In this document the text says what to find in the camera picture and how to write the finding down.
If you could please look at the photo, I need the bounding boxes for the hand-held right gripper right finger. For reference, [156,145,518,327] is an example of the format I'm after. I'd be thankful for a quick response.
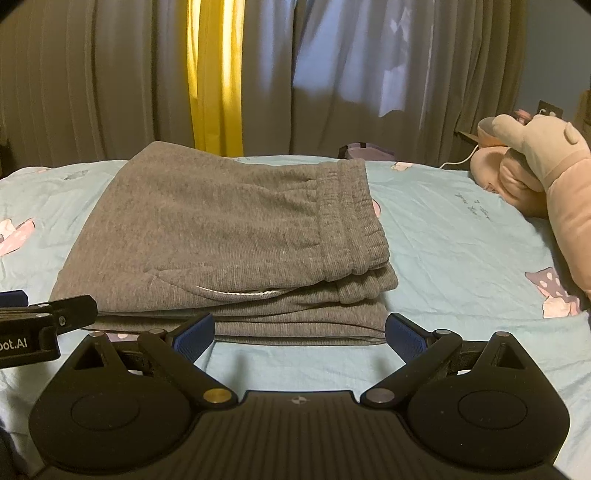
[359,312,528,409]

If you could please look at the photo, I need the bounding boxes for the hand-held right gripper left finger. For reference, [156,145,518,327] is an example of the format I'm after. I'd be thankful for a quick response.
[69,312,234,409]

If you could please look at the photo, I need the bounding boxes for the light blue printed bed sheet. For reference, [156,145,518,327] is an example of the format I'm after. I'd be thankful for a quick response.
[0,154,591,480]

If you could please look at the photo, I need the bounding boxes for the pink plush pillow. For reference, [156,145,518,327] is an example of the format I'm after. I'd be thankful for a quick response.
[470,117,552,217]

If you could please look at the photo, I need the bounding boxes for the white charging cable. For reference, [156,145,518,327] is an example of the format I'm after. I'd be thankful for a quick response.
[438,141,483,171]

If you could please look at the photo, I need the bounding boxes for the yellow curtain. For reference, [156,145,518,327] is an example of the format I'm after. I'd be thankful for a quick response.
[186,0,245,158]

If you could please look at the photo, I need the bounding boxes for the beige long plush toy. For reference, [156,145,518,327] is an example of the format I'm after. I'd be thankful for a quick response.
[493,113,591,303]

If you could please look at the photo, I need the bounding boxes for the dark bag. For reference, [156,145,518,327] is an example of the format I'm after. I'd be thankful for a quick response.
[338,142,397,163]

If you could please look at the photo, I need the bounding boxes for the grey pants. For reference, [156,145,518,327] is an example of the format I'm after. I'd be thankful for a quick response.
[48,141,400,347]

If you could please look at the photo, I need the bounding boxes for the grey curtain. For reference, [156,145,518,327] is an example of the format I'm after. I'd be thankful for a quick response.
[240,0,529,167]
[0,0,197,178]

